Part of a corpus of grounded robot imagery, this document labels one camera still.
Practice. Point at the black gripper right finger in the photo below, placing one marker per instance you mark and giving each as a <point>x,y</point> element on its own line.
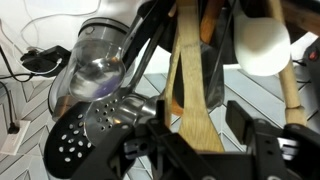
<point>238,121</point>

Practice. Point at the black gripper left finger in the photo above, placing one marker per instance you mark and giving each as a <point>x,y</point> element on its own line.
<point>160,112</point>

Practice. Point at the plain wooden spoon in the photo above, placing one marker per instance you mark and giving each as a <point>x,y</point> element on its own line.
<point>196,126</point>

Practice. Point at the light wooden spatula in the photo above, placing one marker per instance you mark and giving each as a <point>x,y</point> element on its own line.
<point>168,94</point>

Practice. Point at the perforated metal skimmer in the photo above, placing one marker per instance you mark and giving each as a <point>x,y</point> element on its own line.
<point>124,105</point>

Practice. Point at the shiny metal ladle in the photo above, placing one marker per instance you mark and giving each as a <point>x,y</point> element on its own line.
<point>102,77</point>

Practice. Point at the white rubber mallet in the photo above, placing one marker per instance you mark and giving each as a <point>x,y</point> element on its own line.
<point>262,47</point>

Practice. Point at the black perforated spatula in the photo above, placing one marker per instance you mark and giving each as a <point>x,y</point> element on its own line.
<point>67,145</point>

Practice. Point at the black power adapter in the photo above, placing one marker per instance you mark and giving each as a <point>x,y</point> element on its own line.
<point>46,63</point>

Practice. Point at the white wall outlet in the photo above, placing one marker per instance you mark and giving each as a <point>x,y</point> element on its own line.
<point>13,141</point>

